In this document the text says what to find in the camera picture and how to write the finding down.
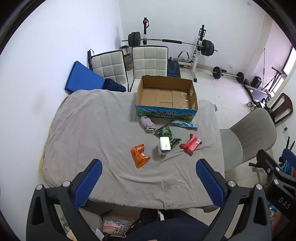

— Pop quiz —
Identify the light blue packet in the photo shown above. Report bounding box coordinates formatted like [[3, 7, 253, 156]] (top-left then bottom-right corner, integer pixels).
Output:
[[170, 119, 199, 128]]

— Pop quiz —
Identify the long barbell with black plates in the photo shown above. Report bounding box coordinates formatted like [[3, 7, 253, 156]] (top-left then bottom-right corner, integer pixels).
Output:
[[122, 31, 218, 57]]

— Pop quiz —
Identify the black treadmill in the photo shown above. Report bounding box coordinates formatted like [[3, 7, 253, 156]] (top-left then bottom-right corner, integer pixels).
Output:
[[242, 83, 273, 103]]

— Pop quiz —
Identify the orange snack packet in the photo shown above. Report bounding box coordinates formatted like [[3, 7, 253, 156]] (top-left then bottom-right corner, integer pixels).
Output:
[[131, 144, 151, 169]]

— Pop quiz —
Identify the dark blue bag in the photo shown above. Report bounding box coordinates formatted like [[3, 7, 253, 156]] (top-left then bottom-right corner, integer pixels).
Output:
[[103, 78, 126, 93]]

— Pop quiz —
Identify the blue foam mat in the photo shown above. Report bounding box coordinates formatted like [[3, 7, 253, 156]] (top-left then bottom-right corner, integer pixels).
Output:
[[64, 61, 105, 93]]

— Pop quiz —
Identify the window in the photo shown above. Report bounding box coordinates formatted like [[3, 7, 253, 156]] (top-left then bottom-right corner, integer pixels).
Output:
[[283, 46, 296, 75]]

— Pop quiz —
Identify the green snack packet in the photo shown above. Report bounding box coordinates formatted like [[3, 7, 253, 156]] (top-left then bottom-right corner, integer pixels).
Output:
[[154, 124, 182, 149]]

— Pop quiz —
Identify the white tissue pack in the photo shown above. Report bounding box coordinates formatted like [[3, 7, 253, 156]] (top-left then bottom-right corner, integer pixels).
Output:
[[157, 137, 171, 157]]

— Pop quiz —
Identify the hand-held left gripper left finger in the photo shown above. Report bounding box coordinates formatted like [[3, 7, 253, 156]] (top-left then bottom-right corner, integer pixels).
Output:
[[26, 159, 103, 241]]

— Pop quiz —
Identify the brown wooden chair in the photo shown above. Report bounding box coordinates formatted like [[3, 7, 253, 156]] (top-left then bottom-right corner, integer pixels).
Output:
[[269, 93, 293, 126]]

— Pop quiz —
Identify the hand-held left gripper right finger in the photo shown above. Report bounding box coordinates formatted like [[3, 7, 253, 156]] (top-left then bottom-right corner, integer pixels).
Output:
[[196, 159, 271, 241]]

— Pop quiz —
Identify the cardboard box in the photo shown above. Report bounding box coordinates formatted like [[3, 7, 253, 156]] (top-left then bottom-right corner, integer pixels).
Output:
[[135, 75, 199, 121]]

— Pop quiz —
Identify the grey stool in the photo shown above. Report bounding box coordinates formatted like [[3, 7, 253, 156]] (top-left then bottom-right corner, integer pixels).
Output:
[[79, 205, 104, 235]]

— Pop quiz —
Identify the short barbell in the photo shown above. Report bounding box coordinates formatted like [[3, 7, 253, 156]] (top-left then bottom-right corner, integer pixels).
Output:
[[211, 66, 245, 83]]

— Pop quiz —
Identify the black speaker box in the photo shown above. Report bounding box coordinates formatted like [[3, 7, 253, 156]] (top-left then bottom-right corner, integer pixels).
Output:
[[251, 76, 263, 88]]

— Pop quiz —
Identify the blue cloth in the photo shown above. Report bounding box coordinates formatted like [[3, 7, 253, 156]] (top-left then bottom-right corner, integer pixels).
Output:
[[280, 162, 296, 178]]

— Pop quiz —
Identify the person's dark clothing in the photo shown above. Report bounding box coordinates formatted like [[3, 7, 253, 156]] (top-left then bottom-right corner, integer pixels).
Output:
[[126, 207, 210, 241]]

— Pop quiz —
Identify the clear water jug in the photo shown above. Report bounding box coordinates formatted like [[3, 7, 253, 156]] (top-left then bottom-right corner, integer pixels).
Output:
[[123, 53, 134, 70]]

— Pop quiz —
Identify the grey tablecloth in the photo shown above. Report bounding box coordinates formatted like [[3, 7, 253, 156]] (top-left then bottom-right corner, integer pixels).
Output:
[[40, 89, 226, 210]]

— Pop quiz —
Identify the white barbell rack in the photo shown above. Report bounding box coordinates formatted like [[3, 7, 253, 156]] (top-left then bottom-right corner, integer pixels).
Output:
[[142, 17, 207, 83]]

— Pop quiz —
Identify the grey shell chair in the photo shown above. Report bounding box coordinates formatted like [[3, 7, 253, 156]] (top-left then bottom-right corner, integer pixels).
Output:
[[219, 108, 277, 173]]

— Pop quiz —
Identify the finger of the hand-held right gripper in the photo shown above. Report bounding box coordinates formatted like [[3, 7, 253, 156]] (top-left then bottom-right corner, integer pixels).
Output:
[[249, 149, 296, 180], [282, 148, 296, 168]]

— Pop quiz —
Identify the white quilted chair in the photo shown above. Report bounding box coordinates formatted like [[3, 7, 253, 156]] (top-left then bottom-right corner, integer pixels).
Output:
[[91, 50, 129, 92], [129, 46, 168, 92]]

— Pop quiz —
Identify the grey handle bar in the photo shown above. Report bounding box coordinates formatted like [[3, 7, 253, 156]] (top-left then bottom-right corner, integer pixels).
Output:
[[178, 50, 190, 62]]

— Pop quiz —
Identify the patterned cloth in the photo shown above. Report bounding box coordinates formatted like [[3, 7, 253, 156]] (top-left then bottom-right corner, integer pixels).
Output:
[[103, 216, 137, 237]]

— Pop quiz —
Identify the red snack packet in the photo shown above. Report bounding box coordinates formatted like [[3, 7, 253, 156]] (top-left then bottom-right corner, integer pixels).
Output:
[[180, 133, 203, 156]]

